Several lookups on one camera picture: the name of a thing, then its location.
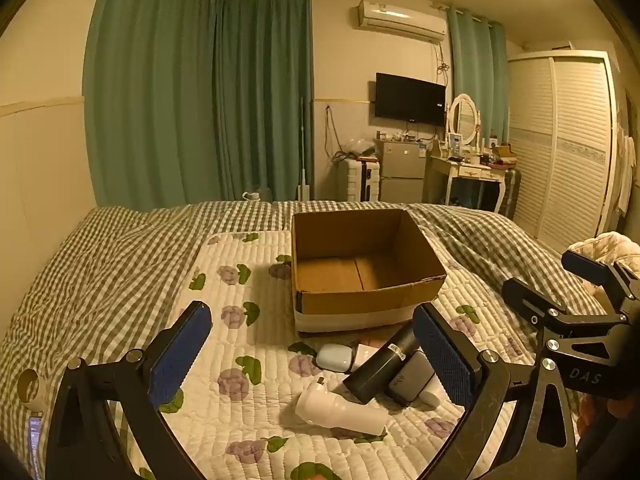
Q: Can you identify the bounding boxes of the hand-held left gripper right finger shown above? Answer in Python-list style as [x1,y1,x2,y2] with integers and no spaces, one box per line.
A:
[412,302,581,480]

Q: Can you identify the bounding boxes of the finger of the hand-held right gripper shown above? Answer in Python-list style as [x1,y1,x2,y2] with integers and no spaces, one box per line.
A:
[502,277,632,402]
[561,248,640,319]

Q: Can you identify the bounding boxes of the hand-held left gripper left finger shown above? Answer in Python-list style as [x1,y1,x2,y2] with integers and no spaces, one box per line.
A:
[45,300,214,480]

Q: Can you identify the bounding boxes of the small white oval case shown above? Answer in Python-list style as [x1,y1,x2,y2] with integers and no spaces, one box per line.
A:
[419,377,447,408]

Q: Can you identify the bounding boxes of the grey rounded case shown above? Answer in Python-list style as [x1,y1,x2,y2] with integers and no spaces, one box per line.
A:
[388,350,436,407]

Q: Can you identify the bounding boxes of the black cylindrical bottle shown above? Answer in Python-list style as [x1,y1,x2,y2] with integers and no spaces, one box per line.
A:
[342,322,426,404]

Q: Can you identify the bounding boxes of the small pink white box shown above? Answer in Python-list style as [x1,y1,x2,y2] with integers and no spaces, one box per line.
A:
[355,339,390,369]

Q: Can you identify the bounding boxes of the light blue earbud case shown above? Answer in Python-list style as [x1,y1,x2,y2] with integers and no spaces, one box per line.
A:
[315,343,357,374]

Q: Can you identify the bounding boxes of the white plug-in device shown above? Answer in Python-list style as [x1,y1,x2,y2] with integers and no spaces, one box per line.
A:
[294,377,389,441]

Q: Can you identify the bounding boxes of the brown cardboard box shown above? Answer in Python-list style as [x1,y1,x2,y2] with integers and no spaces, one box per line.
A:
[291,208,448,334]

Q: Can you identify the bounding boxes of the white padded jacket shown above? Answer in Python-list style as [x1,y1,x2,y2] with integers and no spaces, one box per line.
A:
[567,231,640,306]

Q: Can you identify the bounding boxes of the floral quilted mat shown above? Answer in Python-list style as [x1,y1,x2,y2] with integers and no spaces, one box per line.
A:
[114,230,576,480]

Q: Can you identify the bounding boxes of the hanging white towels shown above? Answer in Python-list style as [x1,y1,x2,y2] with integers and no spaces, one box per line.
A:
[616,127,640,217]

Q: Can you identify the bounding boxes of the dark green suitcase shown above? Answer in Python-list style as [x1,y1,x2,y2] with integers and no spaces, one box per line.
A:
[499,167,523,219]

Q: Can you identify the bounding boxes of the white louvred wardrobe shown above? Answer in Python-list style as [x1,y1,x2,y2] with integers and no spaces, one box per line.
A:
[507,49,620,253]

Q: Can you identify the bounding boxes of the white dressing table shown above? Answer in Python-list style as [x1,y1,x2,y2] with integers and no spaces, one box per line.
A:
[426,153,509,212]

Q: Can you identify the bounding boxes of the white tape roll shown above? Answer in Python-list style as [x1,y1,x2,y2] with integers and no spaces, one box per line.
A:
[17,368,49,411]

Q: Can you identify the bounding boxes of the smartphone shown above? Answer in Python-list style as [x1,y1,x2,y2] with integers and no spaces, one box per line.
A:
[27,412,47,480]

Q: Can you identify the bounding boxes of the silver small fridge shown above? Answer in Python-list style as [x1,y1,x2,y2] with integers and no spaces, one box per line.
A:
[375,138,433,205]

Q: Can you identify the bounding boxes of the white oval mirror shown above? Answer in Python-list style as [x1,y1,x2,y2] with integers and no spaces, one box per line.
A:
[447,93,482,149]

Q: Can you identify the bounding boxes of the white suitcase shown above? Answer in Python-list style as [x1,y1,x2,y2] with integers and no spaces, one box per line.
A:
[344,157,383,202]

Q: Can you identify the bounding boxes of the narrow green curtain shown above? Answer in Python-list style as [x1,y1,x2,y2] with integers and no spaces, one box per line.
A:
[446,6,510,145]

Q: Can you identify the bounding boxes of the clear plastic bag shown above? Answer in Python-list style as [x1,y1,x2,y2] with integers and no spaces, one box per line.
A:
[346,137,377,159]

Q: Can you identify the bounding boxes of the white mop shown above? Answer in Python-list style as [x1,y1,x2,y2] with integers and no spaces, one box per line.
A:
[297,97,312,201]

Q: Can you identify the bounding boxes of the wide green curtain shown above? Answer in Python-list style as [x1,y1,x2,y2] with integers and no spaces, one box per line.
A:
[82,0,220,209]

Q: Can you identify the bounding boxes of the green window curtain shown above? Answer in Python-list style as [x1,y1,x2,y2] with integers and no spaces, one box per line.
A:
[214,0,314,204]

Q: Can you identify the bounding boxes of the white air conditioner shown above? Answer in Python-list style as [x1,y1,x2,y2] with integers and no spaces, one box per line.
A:
[356,0,448,45]

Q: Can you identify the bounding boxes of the black wall television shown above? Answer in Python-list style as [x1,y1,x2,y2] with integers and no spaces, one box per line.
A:
[374,72,447,127]

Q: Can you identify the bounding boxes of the black wall cables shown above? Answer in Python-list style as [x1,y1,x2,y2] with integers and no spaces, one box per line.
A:
[324,104,353,162]

